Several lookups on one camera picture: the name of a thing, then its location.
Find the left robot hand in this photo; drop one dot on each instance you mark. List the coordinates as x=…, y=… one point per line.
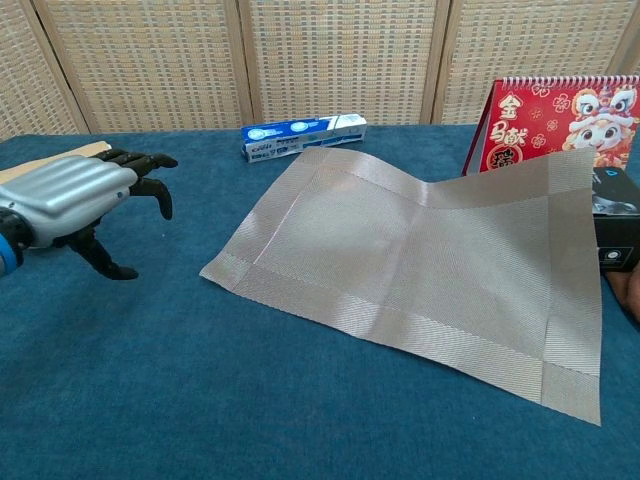
x=65, y=195

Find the brown woven placemat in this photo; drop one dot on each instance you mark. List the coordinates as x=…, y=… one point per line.
x=425, y=280

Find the tan spiral notebook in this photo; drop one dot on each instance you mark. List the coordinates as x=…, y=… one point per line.
x=95, y=147

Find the woven rattan folding screen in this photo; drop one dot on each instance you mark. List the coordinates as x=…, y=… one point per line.
x=150, y=65

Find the blue tablecloth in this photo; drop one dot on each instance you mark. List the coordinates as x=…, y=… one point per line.
x=200, y=375

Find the blue white toothpaste box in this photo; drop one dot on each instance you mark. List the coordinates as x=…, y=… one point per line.
x=300, y=137

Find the red desk calendar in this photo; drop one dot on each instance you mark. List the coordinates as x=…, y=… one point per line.
x=530, y=120

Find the black cardboard box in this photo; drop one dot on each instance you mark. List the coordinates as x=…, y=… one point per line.
x=620, y=240

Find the brown cloth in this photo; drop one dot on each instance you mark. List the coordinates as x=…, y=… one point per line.
x=631, y=297

